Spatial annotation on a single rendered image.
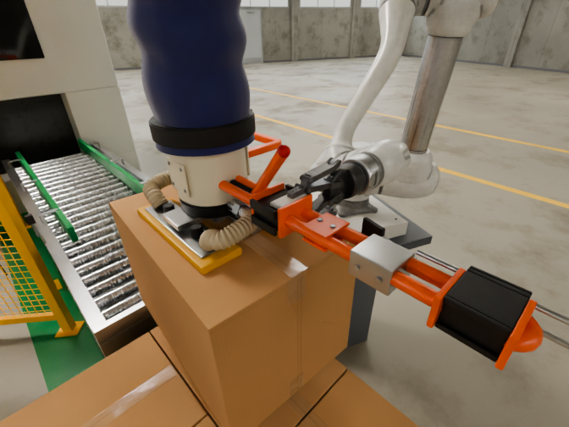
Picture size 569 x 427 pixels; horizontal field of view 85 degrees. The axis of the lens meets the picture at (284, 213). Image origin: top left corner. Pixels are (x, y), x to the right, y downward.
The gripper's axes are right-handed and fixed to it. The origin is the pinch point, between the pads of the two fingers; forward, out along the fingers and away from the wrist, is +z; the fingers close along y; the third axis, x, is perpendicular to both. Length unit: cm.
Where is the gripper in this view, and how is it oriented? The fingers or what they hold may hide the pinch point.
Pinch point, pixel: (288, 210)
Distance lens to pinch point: 58.7
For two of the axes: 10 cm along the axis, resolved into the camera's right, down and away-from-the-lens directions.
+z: -7.2, 3.7, -5.9
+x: -7.0, -3.6, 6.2
